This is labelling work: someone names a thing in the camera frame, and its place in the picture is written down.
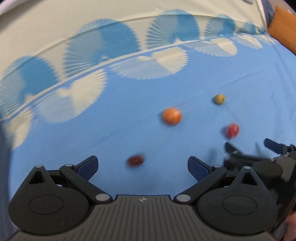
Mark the red fruit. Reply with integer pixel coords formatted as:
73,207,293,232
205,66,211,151
226,123,240,138

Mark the orange tangerine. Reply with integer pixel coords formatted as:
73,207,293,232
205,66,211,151
162,107,182,125

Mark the blue fan-pattern sofa cover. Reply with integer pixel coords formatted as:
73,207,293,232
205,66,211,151
0,0,296,232

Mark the orange cushion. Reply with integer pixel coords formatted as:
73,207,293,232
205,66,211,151
268,6,296,54

